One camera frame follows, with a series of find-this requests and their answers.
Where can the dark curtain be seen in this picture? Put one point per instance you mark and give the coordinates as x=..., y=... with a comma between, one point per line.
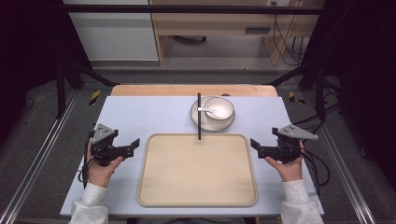
x=31, y=46
x=364, y=62

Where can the beige rectangular tray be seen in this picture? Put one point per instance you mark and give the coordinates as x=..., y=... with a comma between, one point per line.
x=197, y=171

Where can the person's right hand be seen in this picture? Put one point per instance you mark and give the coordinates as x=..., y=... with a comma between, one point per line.
x=289, y=171

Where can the white ceramic spoon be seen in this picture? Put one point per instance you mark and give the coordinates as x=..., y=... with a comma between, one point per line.
x=214, y=112

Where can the black horizontal frame bar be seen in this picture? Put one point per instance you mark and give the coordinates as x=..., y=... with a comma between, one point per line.
x=186, y=9

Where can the black metal stand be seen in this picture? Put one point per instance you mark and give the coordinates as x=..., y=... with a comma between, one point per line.
x=319, y=90
x=60, y=90

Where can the white bowl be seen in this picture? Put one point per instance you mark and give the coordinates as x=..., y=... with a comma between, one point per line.
x=221, y=107

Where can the white round plate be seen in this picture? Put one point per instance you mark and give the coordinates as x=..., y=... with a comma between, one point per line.
x=211, y=124

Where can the white cabinet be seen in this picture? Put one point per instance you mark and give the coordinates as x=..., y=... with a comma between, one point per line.
x=115, y=34

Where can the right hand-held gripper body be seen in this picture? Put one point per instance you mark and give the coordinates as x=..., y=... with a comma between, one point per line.
x=288, y=144

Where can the black chopstick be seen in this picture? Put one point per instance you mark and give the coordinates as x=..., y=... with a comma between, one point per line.
x=199, y=124

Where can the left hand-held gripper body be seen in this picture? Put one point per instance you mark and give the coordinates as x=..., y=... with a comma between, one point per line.
x=104, y=146

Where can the aluminium floor rail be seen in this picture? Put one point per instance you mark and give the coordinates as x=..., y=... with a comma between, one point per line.
x=37, y=158
x=342, y=174

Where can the wooden table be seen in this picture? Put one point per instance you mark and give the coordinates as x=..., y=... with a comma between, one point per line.
x=186, y=90

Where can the light wooden desk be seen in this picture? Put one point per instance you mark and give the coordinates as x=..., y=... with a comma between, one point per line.
x=218, y=21

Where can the yellow black floor tape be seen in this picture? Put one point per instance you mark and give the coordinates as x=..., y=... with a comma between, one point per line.
x=95, y=97
x=294, y=98

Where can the person's left hand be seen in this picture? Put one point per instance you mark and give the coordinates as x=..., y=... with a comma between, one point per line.
x=101, y=172

